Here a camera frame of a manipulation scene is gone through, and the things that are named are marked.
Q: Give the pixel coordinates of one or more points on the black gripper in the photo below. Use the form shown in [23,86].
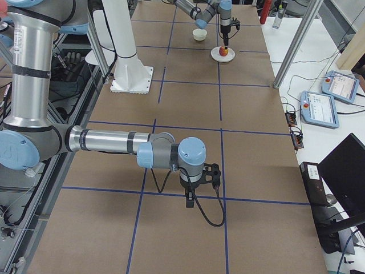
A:
[188,186]
[225,31]

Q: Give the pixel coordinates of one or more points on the red yellow apple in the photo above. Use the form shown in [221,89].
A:
[223,51]

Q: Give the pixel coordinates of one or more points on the white round plate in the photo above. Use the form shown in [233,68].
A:
[215,55]

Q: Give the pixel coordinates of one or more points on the white bowl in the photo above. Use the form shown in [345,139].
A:
[199,34]

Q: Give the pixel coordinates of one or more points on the clear water bottle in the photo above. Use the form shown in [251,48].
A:
[280,14]

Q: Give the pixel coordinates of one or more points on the red bottle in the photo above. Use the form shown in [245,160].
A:
[265,11]

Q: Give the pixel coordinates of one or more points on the far orange connector block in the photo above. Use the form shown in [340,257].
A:
[291,115]

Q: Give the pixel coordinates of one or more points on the orange connector block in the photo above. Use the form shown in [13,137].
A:
[296,137]
[291,115]

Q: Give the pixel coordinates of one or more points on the near blue teach pendant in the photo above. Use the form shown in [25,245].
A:
[319,109]

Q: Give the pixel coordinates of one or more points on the blue teach pendant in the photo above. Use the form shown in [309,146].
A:
[342,87]
[319,109]

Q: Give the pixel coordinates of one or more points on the near orange connector block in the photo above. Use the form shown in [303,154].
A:
[296,137]

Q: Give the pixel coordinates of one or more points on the far blue teach pendant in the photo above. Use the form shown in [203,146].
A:
[342,87]

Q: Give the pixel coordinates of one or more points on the black desktop box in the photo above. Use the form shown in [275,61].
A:
[334,232]

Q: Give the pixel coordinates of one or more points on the black computer monitor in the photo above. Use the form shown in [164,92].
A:
[343,171]

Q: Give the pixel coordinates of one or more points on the aluminium frame post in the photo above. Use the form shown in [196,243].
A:
[297,41]

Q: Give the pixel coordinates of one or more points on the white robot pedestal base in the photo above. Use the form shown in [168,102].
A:
[130,75]

